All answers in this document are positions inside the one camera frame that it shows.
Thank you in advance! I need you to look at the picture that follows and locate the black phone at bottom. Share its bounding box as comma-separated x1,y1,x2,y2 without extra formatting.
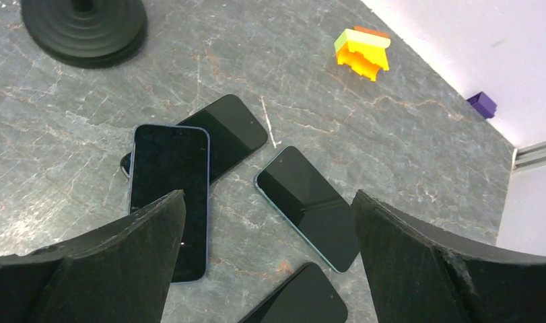
240,262,348,323

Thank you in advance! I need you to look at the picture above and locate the yellow orange toy block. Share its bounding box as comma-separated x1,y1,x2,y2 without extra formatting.
334,26,391,82

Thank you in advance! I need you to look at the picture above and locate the aluminium frame rail right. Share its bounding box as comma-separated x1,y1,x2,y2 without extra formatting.
512,141,546,172

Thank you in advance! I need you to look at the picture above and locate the purple toy block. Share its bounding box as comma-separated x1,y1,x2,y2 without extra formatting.
467,92,498,119

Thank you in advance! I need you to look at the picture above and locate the teal edged black phone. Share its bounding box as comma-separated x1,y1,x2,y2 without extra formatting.
254,146,360,273

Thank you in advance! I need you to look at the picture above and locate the blue edged black phone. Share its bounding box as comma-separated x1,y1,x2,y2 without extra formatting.
129,124,210,283

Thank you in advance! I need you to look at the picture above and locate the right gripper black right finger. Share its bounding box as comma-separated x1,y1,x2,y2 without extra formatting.
351,191,546,322

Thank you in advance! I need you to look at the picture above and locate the black round base phone stand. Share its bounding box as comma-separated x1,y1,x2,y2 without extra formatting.
20,0,147,69

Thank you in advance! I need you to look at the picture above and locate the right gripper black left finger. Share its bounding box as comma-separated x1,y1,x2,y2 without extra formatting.
0,190,186,322

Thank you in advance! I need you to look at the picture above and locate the black phone under blue phone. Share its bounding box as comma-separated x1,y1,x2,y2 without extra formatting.
120,94,269,184

